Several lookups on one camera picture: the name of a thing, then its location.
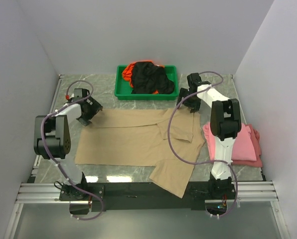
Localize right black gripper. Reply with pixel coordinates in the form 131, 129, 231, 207
176, 88, 201, 113

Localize green plastic bin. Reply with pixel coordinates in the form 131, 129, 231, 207
114, 65, 179, 101

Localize orange t shirt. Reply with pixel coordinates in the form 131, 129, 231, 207
122, 61, 159, 94

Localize black t shirt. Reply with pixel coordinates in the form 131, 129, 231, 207
131, 61, 175, 95

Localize beige t shirt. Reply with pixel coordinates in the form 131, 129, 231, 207
75, 108, 204, 198

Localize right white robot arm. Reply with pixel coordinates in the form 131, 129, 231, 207
177, 73, 242, 199

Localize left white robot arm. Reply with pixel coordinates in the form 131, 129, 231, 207
33, 88, 103, 200

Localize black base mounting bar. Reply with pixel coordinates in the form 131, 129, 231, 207
56, 182, 236, 215

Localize dark pink folded t shirt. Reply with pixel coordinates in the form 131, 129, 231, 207
233, 124, 263, 168

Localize light pink folded t shirt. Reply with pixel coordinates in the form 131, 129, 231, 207
202, 122, 257, 162

